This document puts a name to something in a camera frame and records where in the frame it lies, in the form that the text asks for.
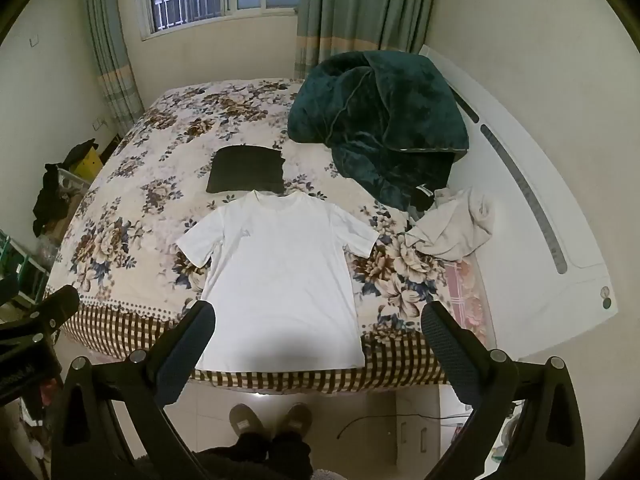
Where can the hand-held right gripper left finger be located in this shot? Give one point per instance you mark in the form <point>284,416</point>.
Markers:
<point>184,357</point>

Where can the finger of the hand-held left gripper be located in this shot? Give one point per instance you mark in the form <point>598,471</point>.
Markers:
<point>61,305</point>

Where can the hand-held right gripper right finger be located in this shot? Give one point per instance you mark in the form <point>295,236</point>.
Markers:
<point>450,355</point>

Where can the white t-shirt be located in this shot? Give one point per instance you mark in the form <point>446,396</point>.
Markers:
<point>282,280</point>

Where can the green metal rack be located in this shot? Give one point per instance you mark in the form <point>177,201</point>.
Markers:
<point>20,265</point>

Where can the pink floral mattress pad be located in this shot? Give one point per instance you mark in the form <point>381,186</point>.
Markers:
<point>467,295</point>

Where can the grey slipper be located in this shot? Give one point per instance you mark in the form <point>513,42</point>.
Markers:
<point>246,420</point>
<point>294,420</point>

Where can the beige crumpled garment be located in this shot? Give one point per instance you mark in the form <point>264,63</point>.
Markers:
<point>452,230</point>

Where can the person's dark trouser legs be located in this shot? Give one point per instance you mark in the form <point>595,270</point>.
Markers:
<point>265,455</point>

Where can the floral bedspread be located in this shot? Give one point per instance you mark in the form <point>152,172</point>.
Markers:
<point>150,200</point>

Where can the yellow box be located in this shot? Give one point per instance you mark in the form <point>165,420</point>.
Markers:
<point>92,165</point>

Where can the black cloth on box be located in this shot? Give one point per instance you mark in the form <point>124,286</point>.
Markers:
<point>80,152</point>

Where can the white headboard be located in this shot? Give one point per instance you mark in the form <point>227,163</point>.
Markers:
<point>530,220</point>

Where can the dark folded cloth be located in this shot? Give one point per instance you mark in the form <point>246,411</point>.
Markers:
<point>245,169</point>

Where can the dark green plush blanket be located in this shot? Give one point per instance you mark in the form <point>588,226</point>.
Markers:
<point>385,125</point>

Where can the green striped curtain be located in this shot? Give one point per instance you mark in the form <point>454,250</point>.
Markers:
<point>360,10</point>
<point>112,60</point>

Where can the wall socket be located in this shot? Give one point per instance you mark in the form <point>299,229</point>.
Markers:
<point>100,123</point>

